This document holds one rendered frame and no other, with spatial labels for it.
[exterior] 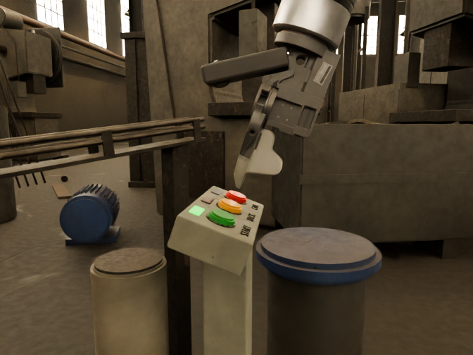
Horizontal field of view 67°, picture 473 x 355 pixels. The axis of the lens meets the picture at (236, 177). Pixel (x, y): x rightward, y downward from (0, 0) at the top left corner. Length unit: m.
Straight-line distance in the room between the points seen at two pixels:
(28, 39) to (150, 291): 7.91
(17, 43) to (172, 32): 5.86
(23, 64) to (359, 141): 7.20
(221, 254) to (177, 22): 2.44
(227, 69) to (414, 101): 3.21
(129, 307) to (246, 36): 1.95
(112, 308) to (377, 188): 1.62
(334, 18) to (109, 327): 0.53
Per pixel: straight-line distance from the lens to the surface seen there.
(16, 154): 0.74
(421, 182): 2.13
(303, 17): 0.47
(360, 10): 8.74
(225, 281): 0.58
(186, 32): 2.77
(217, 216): 0.51
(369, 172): 1.97
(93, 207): 2.24
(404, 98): 3.57
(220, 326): 0.62
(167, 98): 2.76
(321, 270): 0.85
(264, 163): 0.48
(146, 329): 0.62
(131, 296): 0.59
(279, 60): 0.48
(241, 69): 0.48
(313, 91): 0.48
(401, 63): 3.67
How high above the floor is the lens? 0.74
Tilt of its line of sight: 8 degrees down
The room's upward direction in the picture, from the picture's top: straight up
